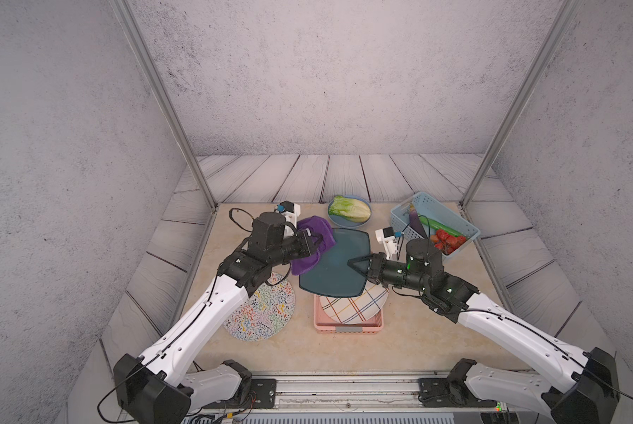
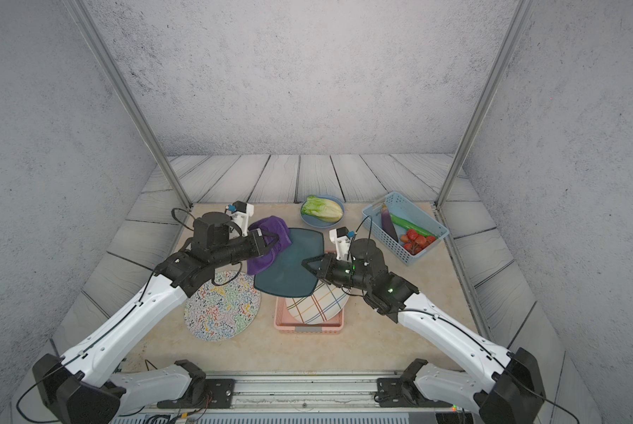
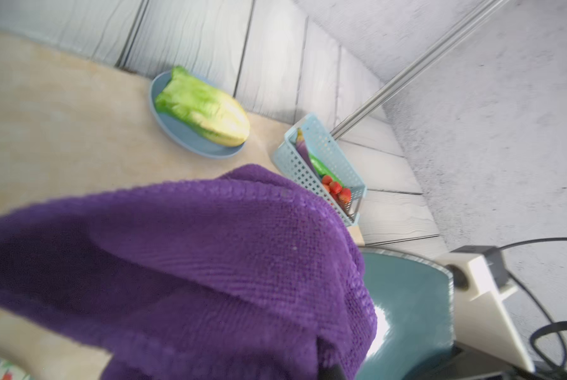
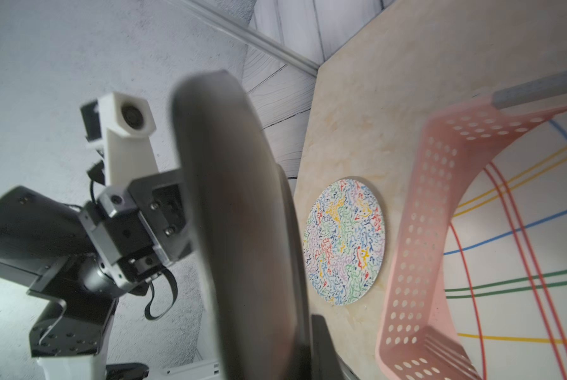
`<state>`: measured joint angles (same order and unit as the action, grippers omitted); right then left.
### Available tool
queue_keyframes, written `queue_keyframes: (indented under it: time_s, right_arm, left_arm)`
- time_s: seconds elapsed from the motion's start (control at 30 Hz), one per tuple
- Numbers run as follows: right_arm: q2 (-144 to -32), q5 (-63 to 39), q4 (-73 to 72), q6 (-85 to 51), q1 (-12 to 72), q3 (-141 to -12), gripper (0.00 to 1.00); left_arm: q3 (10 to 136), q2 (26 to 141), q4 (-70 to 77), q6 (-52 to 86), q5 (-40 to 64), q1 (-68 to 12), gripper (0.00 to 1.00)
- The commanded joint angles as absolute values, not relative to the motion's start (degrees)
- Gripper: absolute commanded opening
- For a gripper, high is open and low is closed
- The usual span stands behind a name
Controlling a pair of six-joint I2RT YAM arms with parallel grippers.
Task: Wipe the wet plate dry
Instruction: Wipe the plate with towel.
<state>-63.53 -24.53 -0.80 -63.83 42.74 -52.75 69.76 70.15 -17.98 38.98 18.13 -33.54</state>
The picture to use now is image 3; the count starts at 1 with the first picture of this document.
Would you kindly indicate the purple cloth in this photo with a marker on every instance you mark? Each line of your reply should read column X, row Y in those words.
column 245, row 276

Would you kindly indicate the green cucumber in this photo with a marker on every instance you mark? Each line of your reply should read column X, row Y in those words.
column 322, row 170

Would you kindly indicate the purple eggplant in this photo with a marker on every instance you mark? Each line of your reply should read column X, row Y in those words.
column 303, row 151

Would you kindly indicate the right metal frame pole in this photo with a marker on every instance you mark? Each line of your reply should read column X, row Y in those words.
column 445, row 44

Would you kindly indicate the small blue plate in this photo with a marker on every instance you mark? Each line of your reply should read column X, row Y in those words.
column 181, row 133

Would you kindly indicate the dark teal square plate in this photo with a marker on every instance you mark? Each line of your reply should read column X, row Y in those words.
column 413, row 298

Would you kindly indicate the red strawberries pile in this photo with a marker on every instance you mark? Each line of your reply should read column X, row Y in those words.
column 340, row 194

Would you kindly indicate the light blue plastic basket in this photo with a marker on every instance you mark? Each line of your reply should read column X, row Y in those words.
column 322, row 145

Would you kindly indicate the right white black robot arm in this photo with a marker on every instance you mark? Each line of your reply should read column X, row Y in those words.
column 468, row 363

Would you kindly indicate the green lettuce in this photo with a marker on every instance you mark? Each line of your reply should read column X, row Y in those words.
column 210, row 112

